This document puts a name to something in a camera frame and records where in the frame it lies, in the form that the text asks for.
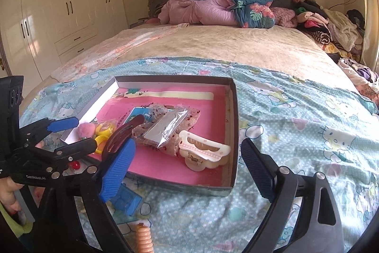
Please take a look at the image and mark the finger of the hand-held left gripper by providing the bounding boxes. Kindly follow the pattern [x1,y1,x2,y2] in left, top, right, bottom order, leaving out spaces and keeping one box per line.
[15,139,98,176]
[18,117,80,147]

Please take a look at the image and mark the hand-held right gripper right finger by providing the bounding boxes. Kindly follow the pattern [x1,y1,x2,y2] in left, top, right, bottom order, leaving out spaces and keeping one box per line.
[241,137,345,253]

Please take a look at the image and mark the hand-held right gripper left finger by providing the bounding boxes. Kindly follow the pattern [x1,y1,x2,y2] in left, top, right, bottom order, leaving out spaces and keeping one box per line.
[38,139,137,253]

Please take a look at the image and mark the pink pompom hair tie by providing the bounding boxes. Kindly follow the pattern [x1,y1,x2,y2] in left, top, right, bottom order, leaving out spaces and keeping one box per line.
[69,122,97,141]

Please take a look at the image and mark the brown hair clip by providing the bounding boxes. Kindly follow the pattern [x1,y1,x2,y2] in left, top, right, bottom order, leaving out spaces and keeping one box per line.
[101,114,147,163]

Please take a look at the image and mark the yellow ring toy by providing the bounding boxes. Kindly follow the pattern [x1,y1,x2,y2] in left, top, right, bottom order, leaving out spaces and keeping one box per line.
[95,120,117,135]

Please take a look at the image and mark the white hair claw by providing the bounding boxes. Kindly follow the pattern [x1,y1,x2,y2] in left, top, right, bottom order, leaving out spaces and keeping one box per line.
[178,130,231,172]

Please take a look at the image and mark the clear bag with white card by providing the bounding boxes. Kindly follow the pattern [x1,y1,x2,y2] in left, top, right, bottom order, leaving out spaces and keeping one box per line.
[143,105,190,150]

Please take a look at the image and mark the shallow cardboard box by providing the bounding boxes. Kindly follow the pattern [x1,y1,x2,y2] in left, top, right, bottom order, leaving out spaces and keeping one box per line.
[59,75,239,197]

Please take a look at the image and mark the polka-dot bow scrunchie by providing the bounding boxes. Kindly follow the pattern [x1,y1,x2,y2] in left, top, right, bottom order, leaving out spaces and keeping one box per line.
[132,103,202,157]

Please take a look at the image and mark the person's left hand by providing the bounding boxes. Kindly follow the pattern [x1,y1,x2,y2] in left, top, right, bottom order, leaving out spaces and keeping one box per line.
[0,175,26,216]

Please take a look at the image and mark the small blue box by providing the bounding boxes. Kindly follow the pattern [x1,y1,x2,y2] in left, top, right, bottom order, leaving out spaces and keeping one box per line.
[114,183,143,216]

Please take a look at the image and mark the cartoon cat blanket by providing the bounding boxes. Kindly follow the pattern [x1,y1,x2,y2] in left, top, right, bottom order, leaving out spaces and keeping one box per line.
[22,57,379,253]

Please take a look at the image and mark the yellow-green cloth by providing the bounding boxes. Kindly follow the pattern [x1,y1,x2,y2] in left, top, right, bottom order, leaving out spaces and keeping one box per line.
[0,206,32,237]

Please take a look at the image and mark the cream bedspread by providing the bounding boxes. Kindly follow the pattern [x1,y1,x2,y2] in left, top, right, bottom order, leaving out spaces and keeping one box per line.
[118,25,356,90]

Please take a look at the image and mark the bed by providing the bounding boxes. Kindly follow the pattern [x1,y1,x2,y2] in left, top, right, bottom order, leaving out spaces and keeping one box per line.
[22,0,379,253]

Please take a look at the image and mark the purple crumpled clothes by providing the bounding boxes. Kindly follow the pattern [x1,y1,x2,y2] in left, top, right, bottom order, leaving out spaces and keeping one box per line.
[338,57,379,99]

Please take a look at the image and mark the pile of clothes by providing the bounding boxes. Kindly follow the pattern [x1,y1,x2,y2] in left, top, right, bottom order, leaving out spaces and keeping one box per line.
[292,0,366,53]

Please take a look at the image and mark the pink quilt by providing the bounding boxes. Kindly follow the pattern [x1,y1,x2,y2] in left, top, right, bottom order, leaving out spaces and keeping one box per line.
[157,0,297,28]

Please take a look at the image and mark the cream curtain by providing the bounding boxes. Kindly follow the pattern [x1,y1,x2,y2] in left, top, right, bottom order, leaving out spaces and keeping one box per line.
[358,0,379,70]

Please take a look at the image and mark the orange spiral hair tie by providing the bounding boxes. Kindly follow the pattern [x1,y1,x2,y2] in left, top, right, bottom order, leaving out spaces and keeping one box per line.
[135,223,156,253]

